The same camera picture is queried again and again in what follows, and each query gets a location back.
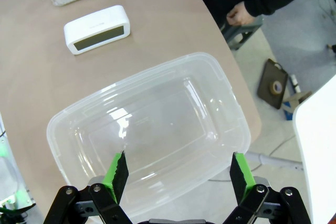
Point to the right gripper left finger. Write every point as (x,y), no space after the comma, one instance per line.
(115,179)

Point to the grey step stool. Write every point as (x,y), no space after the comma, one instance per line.
(241,35)

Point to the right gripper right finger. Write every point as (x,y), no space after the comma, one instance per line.
(240,179)

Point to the white unwrapped digital clock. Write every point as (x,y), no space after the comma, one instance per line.
(94,28)

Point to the white side table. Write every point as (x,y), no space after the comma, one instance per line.
(319,155)

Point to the person's left hand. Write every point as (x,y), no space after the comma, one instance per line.
(240,15)

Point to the brown tape roll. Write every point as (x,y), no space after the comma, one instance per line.
(275,88)

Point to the clear plastic container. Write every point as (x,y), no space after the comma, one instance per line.
(157,119)

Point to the robot stand with green light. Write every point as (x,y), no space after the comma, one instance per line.
(13,182)

